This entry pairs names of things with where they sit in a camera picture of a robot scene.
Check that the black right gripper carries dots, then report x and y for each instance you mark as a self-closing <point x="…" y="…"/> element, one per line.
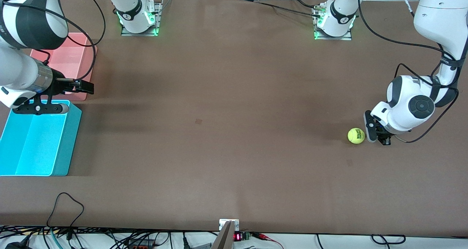
<point x="60" y="85"/>

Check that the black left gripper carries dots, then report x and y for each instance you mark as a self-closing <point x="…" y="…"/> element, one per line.
<point x="383" y="137"/>

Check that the yellow-green tennis ball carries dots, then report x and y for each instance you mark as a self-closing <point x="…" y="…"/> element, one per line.
<point x="355" y="135"/>

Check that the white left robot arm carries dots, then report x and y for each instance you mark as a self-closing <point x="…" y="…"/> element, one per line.
<point x="402" y="106"/>

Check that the pink plastic bin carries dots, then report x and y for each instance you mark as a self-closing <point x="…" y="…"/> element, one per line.
<point x="73" y="59"/>

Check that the blue plastic bin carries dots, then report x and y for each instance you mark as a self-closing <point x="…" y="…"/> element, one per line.
<point x="36" y="146"/>

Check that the red clip lead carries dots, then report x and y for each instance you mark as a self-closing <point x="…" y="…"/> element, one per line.
<point x="267" y="237"/>

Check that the black power adapter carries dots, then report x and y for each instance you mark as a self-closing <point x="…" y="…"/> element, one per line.
<point x="14" y="245"/>

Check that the small red display module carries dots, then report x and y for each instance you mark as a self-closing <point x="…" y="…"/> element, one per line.
<point x="238" y="237"/>

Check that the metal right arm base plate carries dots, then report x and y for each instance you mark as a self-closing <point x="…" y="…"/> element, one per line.
<point x="159" y="11"/>

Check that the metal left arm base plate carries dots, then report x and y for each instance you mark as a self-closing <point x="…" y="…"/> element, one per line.
<point x="343" y="38"/>

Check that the grey metal camera bracket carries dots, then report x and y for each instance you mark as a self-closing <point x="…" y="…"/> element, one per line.
<point x="225" y="238"/>

